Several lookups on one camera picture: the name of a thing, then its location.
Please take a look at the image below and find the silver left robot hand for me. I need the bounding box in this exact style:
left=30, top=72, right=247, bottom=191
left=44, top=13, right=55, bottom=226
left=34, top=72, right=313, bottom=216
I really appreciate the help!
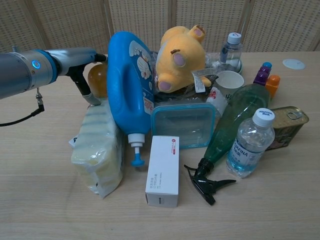
left=46, top=47, right=109, bottom=107

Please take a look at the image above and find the amber round bottle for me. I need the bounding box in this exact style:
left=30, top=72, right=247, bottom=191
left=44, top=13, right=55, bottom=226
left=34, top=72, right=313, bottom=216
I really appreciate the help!
left=87, top=63, right=110, bottom=98

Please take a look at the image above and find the blue detergent bottle with pump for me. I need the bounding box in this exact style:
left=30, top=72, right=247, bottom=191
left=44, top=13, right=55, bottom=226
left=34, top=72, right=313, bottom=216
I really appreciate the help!
left=106, top=31, right=157, bottom=167

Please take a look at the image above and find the pack of yellow sponges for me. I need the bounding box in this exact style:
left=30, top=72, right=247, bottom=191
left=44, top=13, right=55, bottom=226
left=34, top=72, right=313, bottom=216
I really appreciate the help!
left=68, top=102, right=126, bottom=199

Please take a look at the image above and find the folding perforated screen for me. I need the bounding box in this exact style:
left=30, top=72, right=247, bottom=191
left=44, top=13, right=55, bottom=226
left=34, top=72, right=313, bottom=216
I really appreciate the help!
left=0, top=0, right=320, bottom=54

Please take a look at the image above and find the yellow plush bear toy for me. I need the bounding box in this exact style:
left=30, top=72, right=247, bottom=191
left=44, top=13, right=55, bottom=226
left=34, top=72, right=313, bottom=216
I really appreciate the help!
left=154, top=24, right=213, bottom=94

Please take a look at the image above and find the clear container with teal rim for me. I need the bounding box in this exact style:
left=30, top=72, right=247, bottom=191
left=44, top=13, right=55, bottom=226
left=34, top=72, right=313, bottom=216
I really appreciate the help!
left=150, top=102, right=217, bottom=150

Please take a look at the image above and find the white cardboard box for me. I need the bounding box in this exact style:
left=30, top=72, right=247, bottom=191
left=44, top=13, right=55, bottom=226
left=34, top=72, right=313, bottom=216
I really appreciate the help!
left=144, top=135, right=181, bottom=208

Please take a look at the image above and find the small bottle with red label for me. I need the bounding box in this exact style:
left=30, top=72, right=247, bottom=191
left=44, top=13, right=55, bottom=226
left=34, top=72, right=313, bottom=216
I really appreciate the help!
left=206, top=86, right=229, bottom=113

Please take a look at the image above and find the white paper cup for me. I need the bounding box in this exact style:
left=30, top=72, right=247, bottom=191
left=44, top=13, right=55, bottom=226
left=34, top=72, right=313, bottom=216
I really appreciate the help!
left=215, top=70, right=245, bottom=96

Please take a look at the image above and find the clear water bottle white cap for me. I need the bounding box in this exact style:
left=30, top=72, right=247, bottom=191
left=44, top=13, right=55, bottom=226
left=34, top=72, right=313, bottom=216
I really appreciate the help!
left=219, top=32, right=244, bottom=74

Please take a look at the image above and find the green spray bottle black trigger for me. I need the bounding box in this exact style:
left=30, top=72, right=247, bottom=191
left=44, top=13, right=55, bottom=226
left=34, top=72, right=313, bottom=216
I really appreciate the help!
left=183, top=83, right=271, bottom=206

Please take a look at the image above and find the purple bottle blue cap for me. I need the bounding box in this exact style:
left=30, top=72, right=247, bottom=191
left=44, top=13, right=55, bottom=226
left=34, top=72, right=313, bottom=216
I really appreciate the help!
left=252, top=61, right=273, bottom=86

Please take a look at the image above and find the water bottle with blue liquid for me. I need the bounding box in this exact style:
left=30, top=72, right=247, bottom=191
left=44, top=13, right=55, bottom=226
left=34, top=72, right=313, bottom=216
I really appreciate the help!
left=225, top=107, right=276, bottom=179

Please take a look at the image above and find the orange bottle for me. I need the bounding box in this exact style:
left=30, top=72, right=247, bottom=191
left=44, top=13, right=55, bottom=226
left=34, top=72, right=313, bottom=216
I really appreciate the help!
left=264, top=74, right=281, bottom=100

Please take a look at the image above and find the white round table cap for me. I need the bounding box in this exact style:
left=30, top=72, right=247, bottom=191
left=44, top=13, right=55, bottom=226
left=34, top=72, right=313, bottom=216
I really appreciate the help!
left=282, top=58, right=306, bottom=70

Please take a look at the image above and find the metal luncheon meat can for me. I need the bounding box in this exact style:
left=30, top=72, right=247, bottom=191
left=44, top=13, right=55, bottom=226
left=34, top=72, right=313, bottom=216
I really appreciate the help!
left=265, top=105, right=310, bottom=152

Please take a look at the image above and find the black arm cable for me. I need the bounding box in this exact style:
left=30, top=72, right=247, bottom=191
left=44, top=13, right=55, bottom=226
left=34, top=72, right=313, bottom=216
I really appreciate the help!
left=0, top=87, right=46, bottom=127

